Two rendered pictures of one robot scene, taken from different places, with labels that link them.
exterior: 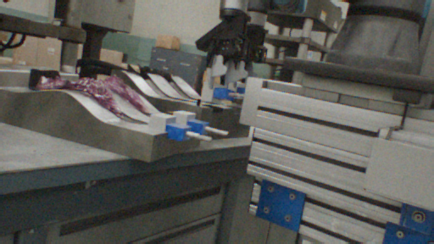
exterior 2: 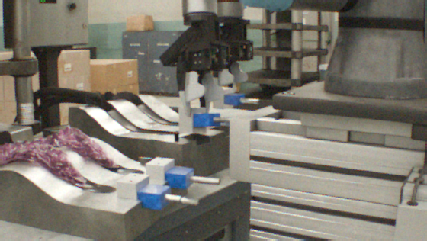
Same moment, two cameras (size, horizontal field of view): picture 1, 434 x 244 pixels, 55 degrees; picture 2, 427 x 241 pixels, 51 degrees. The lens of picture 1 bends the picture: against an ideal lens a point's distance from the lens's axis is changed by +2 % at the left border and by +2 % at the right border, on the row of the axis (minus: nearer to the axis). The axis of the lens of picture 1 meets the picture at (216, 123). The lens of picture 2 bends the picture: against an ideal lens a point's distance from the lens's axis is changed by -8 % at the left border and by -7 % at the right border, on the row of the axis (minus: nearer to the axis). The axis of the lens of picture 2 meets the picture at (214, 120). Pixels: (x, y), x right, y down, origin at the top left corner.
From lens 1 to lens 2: 0.15 m
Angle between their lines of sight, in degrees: 2
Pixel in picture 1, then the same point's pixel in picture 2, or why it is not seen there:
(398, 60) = (409, 82)
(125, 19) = (79, 30)
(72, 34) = (23, 67)
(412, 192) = not seen: outside the picture
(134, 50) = (103, 40)
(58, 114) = (12, 197)
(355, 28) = (352, 45)
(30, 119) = not seen: outside the picture
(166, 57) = (140, 40)
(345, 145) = (364, 194)
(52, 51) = not seen: hidden behind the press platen
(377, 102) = (394, 136)
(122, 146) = (90, 229)
